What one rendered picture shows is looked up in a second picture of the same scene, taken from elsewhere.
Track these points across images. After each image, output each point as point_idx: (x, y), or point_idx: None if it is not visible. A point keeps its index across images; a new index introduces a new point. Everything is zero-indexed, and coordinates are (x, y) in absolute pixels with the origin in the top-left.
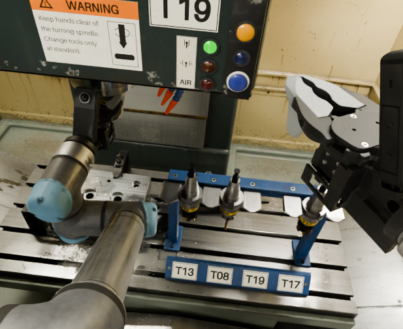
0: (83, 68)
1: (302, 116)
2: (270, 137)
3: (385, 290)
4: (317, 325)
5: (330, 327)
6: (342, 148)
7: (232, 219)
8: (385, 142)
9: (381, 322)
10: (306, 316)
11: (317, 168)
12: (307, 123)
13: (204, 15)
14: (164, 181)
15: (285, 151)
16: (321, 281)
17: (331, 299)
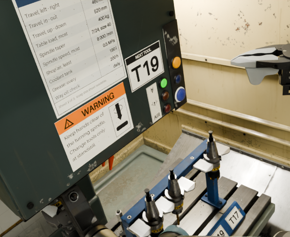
0: (98, 155)
1: (274, 63)
2: (98, 169)
3: (259, 177)
4: (263, 226)
5: (268, 220)
6: None
7: (182, 209)
8: None
9: (277, 193)
10: (256, 226)
11: (286, 84)
12: (280, 63)
13: (156, 66)
14: (128, 228)
15: (114, 169)
16: (239, 201)
17: (254, 204)
